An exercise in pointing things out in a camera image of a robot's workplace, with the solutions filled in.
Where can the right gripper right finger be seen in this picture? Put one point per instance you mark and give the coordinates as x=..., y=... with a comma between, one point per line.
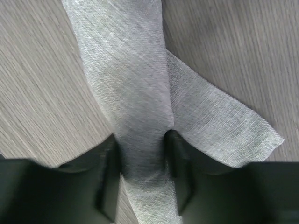
x=209, y=192

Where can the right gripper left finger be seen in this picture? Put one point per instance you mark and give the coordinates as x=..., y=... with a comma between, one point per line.
x=82, y=191

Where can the grey cloth napkin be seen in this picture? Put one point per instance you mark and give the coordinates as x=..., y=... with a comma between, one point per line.
x=144, y=90

